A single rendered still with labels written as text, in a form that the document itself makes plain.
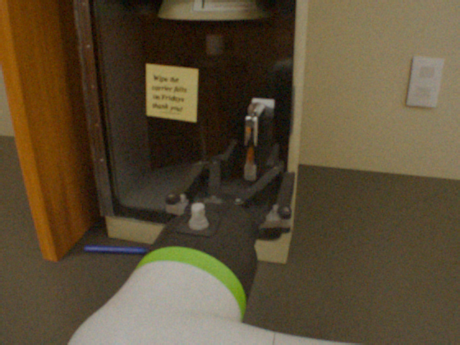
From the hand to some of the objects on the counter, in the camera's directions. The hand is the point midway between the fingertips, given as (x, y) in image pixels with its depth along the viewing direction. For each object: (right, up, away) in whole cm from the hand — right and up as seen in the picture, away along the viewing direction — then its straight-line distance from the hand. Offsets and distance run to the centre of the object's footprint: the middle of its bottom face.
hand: (251, 160), depth 55 cm
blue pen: (-21, -16, +15) cm, 30 cm away
